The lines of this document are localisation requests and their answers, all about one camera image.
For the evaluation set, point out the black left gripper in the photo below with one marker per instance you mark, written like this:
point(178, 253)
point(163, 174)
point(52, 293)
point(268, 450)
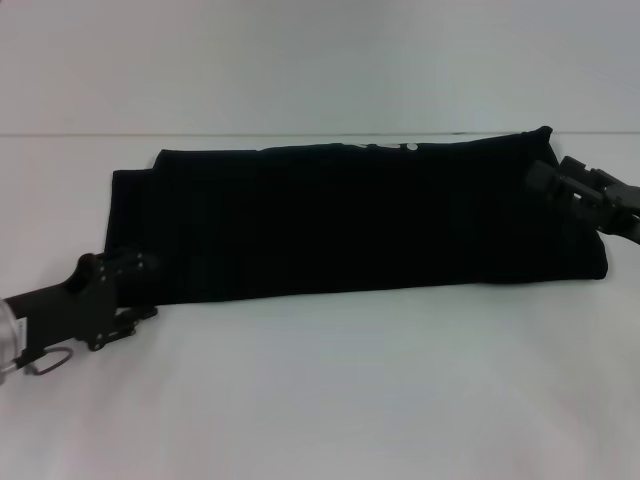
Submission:
point(55, 310)

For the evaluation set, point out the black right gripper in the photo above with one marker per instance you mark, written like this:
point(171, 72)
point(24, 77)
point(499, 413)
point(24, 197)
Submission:
point(620, 205)

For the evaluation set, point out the black t-shirt with white print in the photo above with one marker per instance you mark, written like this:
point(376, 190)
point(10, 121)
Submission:
point(350, 225)

